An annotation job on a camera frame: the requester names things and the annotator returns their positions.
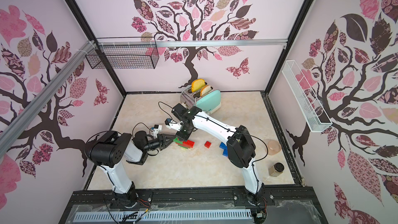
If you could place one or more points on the aluminium rail left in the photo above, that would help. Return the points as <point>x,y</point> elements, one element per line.
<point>16,128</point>

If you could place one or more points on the toast slice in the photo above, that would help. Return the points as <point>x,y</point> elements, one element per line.
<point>197,84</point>
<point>206,90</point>

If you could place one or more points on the white slotted cable duct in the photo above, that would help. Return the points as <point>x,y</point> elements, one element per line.
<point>114,217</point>

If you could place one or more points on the black wire basket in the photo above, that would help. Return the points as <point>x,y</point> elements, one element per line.
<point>125,55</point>

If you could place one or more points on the red long lego brick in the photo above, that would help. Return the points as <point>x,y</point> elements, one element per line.
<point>188,144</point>

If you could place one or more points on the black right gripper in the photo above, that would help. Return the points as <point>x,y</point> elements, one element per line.
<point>183,132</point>

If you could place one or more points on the toast slice left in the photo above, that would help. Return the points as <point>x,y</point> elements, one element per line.
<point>197,84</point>

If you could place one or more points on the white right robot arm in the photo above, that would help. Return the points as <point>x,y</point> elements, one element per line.
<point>238,141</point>

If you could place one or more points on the blue lego brick left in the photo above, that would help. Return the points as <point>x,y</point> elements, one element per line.
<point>223,146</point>

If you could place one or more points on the toast slice right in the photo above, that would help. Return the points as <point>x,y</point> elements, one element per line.
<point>206,90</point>

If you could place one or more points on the mint and cream toaster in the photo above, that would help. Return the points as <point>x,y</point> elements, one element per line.
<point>209,103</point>

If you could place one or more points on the blue small lego brick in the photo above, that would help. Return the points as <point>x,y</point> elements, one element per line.
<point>225,152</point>

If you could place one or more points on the aluminium rail back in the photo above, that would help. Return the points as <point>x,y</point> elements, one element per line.
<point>200,43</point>

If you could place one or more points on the green long lego brick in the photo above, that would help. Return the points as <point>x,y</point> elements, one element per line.
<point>176,140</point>

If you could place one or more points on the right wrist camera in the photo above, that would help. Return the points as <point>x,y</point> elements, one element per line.
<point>171,124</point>

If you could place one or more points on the aluminium rail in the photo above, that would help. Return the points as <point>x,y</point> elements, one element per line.
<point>200,43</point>
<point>16,128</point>

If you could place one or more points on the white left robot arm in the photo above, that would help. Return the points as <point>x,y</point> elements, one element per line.
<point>109,149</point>

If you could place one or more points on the white wire shelf basket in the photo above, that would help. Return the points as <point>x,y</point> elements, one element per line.
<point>306,97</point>

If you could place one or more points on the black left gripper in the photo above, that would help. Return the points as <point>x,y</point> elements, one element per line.
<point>161,138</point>

